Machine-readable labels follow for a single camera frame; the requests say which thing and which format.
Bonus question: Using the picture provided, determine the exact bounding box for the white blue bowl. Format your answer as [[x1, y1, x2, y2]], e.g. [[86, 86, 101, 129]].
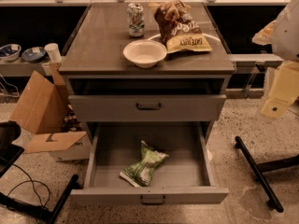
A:
[[0, 44, 21, 62]]

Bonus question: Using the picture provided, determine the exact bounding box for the white cardboard box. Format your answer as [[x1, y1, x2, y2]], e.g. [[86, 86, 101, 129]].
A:
[[25, 132, 92, 161]]

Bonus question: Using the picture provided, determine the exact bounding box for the white paper cup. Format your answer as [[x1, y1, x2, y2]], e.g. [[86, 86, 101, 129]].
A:
[[44, 43, 62, 63]]

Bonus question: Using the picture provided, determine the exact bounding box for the green jalapeno chip bag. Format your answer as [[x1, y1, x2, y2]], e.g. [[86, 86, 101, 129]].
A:
[[120, 141, 169, 187]]

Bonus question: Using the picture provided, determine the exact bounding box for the white paper bowl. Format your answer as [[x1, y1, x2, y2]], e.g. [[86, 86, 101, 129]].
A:
[[123, 39, 167, 68]]

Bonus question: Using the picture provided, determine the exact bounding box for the black stand leg left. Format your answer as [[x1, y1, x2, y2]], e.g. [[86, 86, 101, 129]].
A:
[[0, 175, 78, 224]]

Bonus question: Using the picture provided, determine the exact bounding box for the black stand leg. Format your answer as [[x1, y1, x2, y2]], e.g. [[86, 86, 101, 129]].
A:
[[235, 136, 299, 213], [0, 175, 78, 224]]

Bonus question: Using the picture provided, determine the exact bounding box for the closed grey upper drawer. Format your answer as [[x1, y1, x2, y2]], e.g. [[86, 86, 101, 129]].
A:
[[69, 94, 226, 122]]

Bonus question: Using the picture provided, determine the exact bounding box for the brown yellow chip bag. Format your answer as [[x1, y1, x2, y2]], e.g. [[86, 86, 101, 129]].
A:
[[149, 0, 212, 53]]

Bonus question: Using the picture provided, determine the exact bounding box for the white green soda can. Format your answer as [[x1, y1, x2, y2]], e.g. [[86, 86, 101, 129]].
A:
[[127, 3, 145, 37]]

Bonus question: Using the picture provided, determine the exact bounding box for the low grey shelf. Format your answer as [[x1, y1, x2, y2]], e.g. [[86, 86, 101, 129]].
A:
[[0, 57, 52, 77]]

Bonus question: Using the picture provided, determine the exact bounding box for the black chair seat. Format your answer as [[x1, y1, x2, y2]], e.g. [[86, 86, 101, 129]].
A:
[[0, 121, 24, 177]]

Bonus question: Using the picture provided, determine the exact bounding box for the open grey lower drawer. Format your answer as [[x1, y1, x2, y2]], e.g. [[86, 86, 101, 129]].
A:
[[71, 122, 229, 205]]

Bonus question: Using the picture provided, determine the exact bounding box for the grey drawer cabinet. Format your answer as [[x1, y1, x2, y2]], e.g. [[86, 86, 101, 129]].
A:
[[60, 3, 235, 136]]

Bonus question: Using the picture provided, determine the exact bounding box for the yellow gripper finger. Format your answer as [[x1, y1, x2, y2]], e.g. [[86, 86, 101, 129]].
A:
[[252, 20, 277, 46], [261, 61, 299, 119]]

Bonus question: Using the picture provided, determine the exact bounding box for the black stand leg right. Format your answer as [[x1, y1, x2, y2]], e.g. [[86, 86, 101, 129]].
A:
[[235, 136, 299, 213]]

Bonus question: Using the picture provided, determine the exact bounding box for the open brown cardboard box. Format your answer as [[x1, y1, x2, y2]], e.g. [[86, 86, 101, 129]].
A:
[[8, 62, 71, 135]]

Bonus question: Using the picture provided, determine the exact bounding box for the black cable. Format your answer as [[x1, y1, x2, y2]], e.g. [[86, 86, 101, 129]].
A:
[[6, 163, 52, 210]]

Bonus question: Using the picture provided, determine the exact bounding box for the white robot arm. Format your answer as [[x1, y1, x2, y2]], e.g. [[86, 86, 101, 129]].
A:
[[252, 0, 299, 119]]

